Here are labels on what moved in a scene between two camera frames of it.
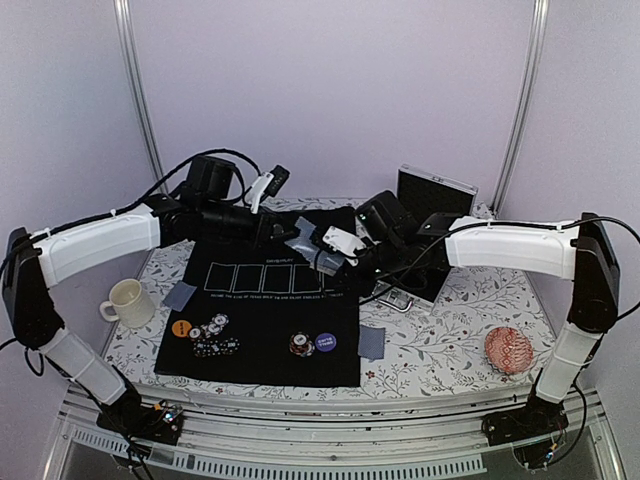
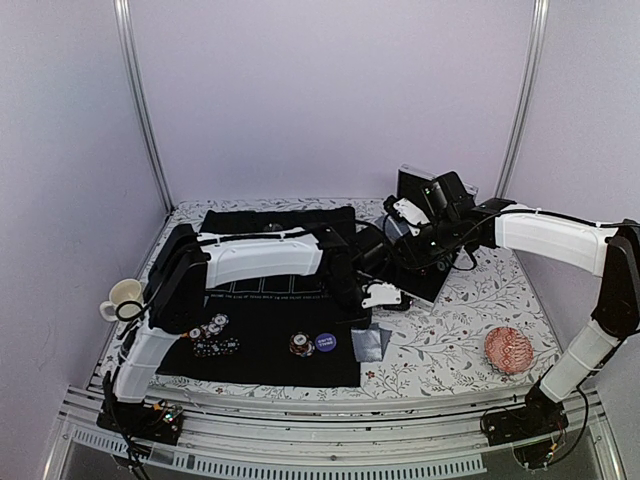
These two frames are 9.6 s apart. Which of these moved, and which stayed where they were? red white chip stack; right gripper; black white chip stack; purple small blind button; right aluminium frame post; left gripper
Moved: left gripper; right gripper
Stayed: right aluminium frame post; red white chip stack; purple small blind button; black white chip stack
